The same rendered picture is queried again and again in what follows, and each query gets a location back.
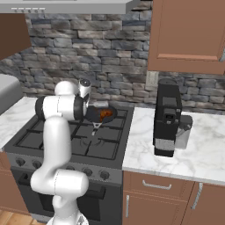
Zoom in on black frying pan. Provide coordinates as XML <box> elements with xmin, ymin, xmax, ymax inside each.
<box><xmin>84</xmin><ymin>105</ymin><xmax>119</xmax><ymax>137</ymax></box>

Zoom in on dark brown wall cupboard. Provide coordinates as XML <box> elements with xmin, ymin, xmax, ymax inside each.
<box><xmin>0</xmin><ymin>12</ymin><xmax>33</xmax><ymax>62</ymax></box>

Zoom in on pale wall socket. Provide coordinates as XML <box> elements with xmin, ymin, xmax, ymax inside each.
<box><xmin>145</xmin><ymin>69</ymin><xmax>160</xmax><ymax>92</ymax></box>

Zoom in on black oven door handle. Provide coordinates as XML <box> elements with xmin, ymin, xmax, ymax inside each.
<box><xmin>17</xmin><ymin>175</ymin><xmax>106</xmax><ymax>201</ymax></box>

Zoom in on brown wall cupboard door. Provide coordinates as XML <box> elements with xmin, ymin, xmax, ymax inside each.
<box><xmin>147</xmin><ymin>0</ymin><xmax>225</xmax><ymax>76</ymax></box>

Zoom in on grey appliance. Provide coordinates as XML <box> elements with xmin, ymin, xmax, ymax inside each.
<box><xmin>0</xmin><ymin>73</ymin><xmax>24</xmax><ymax>115</ymax></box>

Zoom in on dark round stove knob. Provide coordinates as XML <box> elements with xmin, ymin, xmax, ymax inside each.
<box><xmin>82</xmin><ymin>166</ymin><xmax>94</xmax><ymax>178</ymax></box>
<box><xmin>32</xmin><ymin>159</ymin><xmax>43</xmax><ymax>170</ymax></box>
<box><xmin>98</xmin><ymin>170</ymin><xmax>111</xmax><ymax>181</ymax></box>
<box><xmin>15</xmin><ymin>156</ymin><xmax>26</xmax><ymax>167</ymax></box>

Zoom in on grey metal pot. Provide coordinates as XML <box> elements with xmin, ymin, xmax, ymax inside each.
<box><xmin>174</xmin><ymin>114</ymin><xmax>194</xmax><ymax>150</ymax></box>

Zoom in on black coffee machine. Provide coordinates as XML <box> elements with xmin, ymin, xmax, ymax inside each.
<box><xmin>152</xmin><ymin>77</ymin><xmax>183</xmax><ymax>158</ymax></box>

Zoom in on dark grey gas hob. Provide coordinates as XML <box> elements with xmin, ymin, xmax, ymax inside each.
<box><xmin>3</xmin><ymin>104</ymin><xmax>136</xmax><ymax>171</ymax></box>

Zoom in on brown drawer front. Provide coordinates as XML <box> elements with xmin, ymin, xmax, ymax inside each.
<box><xmin>122</xmin><ymin>171</ymin><xmax>196</xmax><ymax>202</ymax></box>

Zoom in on black oven door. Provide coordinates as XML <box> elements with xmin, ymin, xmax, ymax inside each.
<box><xmin>11</xmin><ymin>167</ymin><xmax>123</xmax><ymax>225</ymax></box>

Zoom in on grey range hood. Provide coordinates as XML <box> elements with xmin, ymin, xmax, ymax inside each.
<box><xmin>0</xmin><ymin>0</ymin><xmax>142</xmax><ymax>15</ymax></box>

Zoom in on silver base cupboard handle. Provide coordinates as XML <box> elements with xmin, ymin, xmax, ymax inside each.
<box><xmin>125</xmin><ymin>194</ymin><xmax>131</xmax><ymax>219</ymax></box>
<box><xmin>191</xmin><ymin>182</ymin><xmax>204</xmax><ymax>211</ymax></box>

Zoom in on silver drawer handle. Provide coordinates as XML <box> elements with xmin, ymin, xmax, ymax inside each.
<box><xmin>142</xmin><ymin>179</ymin><xmax>173</xmax><ymax>191</ymax></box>

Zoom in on brown chicken piece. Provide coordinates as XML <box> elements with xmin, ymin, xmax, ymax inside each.
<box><xmin>99</xmin><ymin>108</ymin><xmax>114</xmax><ymax>122</ymax></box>

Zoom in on brown base cupboard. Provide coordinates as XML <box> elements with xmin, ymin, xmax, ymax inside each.
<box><xmin>0</xmin><ymin>150</ymin><xmax>31</xmax><ymax>216</ymax></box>

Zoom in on brown base cupboard door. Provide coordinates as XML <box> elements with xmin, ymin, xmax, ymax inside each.
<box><xmin>181</xmin><ymin>181</ymin><xmax>225</xmax><ymax>225</ymax></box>
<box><xmin>121</xmin><ymin>191</ymin><xmax>189</xmax><ymax>225</ymax></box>

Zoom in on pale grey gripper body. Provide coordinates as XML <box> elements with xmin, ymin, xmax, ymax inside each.
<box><xmin>87</xmin><ymin>100</ymin><xmax>110</xmax><ymax>108</ymax></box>

